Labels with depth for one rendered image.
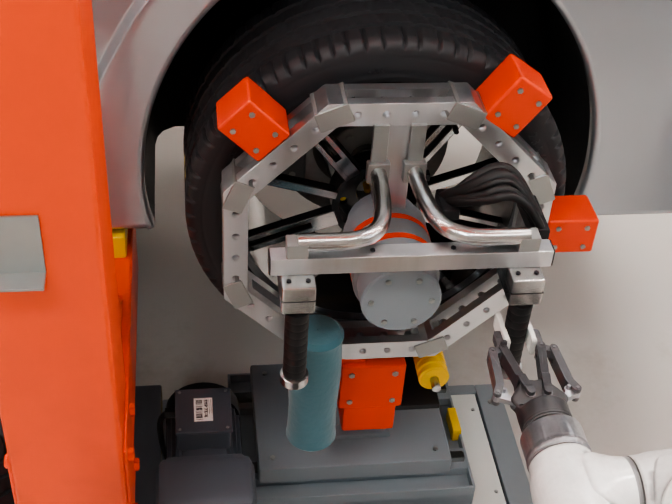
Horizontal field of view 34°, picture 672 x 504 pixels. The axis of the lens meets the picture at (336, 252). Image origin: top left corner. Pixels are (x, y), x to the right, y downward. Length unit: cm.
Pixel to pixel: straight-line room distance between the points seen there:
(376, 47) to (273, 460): 95
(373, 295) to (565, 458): 41
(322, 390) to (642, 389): 124
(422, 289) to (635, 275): 160
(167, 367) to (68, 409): 125
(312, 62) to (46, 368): 61
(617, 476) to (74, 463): 76
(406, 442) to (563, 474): 90
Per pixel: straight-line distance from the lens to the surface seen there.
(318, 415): 193
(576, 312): 310
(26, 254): 140
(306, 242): 159
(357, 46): 174
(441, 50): 176
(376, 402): 210
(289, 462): 232
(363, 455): 234
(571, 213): 193
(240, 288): 188
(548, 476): 152
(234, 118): 168
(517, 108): 174
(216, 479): 206
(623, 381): 294
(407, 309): 176
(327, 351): 182
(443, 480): 242
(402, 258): 162
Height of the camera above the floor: 201
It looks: 39 degrees down
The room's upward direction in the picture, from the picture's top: 4 degrees clockwise
